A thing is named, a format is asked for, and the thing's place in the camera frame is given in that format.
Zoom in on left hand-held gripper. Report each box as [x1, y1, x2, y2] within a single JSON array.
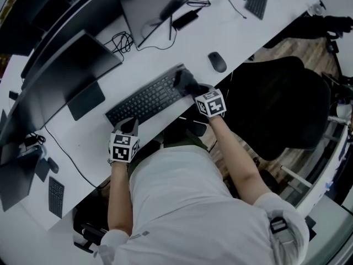
[[108, 117, 141, 164]]

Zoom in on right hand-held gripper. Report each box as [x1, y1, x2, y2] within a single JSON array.
[[194, 83, 227, 119]]

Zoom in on black keyboard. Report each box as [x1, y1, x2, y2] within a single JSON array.
[[48, 176, 66, 219], [105, 63, 194, 127], [244, 0, 270, 20]]

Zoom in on person's right forearm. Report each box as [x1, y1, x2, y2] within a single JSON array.
[[208, 116, 272, 206]]

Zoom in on person's left forearm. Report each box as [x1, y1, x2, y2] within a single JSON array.
[[107, 160, 133, 236]]

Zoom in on black computer mouse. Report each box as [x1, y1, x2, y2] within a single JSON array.
[[46, 157, 60, 174], [207, 51, 227, 73]]

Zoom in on person's green trousers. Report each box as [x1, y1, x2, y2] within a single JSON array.
[[128, 120, 209, 173]]

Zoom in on black mesh office chair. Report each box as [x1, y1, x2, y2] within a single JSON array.
[[224, 55, 331, 161]]

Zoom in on black and white office chair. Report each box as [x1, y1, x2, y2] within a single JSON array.
[[73, 200, 108, 254]]

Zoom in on person in white shirt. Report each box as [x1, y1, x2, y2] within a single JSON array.
[[96, 145, 309, 265]]

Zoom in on black monitor with flat base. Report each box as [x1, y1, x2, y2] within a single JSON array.
[[0, 29, 124, 146]]

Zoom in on black monitor with thin-legged stand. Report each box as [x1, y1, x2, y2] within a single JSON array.
[[119, 0, 216, 50]]

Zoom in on long black cable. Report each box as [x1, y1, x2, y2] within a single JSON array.
[[44, 125, 99, 189]]

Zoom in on black power adapter with cable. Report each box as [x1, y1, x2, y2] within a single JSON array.
[[23, 132, 46, 149]]

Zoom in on tangled black cable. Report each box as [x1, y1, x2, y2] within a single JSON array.
[[103, 31, 135, 62]]

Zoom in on black strap buckle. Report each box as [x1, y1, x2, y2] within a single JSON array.
[[269, 216, 287, 234]]

